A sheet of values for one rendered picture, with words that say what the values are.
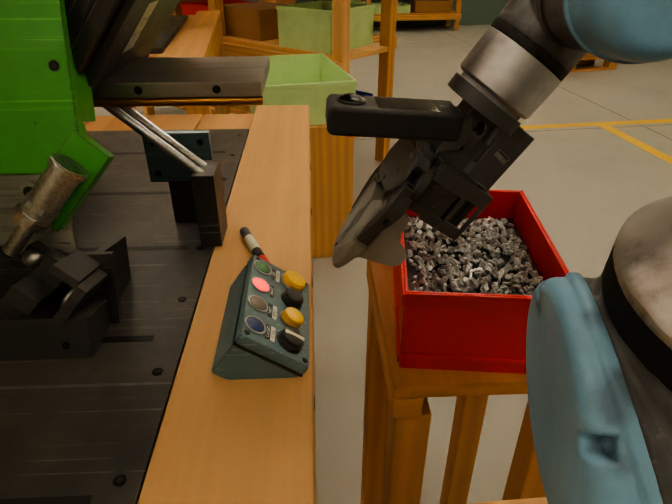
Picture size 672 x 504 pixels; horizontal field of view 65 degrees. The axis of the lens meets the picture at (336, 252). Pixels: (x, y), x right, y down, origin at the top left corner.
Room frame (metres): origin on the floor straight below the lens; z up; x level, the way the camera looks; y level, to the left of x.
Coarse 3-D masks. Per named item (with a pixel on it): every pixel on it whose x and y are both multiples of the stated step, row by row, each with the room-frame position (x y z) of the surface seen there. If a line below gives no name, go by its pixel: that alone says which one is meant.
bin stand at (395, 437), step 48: (384, 288) 0.69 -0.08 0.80; (384, 336) 0.58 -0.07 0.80; (384, 384) 0.76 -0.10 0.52; (432, 384) 0.48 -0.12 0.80; (480, 384) 0.48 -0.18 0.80; (384, 432) 0.77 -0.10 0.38; (480, 432) 0.78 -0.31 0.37; (528, 432) 0.52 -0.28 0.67; (384, 480) 0.52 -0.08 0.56; (528, 480) 0.49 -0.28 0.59
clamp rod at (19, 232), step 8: (16, 232) 0.46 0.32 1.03; (24, 232) 0.46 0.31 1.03; (32, 232) 0.47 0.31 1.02; (8, 240) 0.46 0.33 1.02; (16, 240) 0.46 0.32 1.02; (24, 240) 0.46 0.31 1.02; (0, 248) 0.46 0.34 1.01; (8, 248) 0.46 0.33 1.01; (16, 248) 0.46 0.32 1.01; (0, 256) 0.45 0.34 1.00; (8, 256) 0.45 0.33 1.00; (16, 256) 0.46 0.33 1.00
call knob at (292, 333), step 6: (282, 330) 0.41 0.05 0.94; (288, 330) 0.41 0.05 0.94; (294, 330) 0.42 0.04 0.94; (282, 336) 0.41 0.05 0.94; (288, 336) 0.40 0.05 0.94; (294, 336) 0.41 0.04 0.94; (300, 336) 0.41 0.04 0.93; (282, 342) 0.40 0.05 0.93; (288, 342) 0.40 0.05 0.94; (294, 342) 0.40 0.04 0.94; (300, 342) 0.41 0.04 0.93; (294, 348) 0.40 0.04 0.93; (300, 348) 0.40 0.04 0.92
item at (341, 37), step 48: (192, 0) 4.18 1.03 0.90; (240, 0) 4.23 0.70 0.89; (336, 0) 3.02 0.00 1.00; (384, 0) 3.35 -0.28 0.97; (240, 48) 3.48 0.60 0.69; (288, 48) 3.27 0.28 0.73; (336, 48) 3.02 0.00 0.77; (384, 48) 3.30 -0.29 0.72; (384, 96) 3.33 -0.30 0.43; (384, 144) 3.32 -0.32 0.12
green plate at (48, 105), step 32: (0, 0) 0.55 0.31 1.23; (32, 0) 0.55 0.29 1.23; (0, 32) 0.54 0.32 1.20; (32, 32) 0.54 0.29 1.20; (64, 32) 0.54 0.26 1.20; (0, 64) 0.53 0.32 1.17; (32, 64) 0.53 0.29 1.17; (64, 64) 0.53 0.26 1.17; (0, 96) 0.52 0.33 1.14; (32, 96) 0.52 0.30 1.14; (64, 96) 0.52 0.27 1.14; (0, 128) 0.51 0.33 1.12; (32, 128) 0.52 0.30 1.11; (64, 128) 0.52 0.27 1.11; (0, 160) 0.51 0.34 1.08; (32, 160) 0.51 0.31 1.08
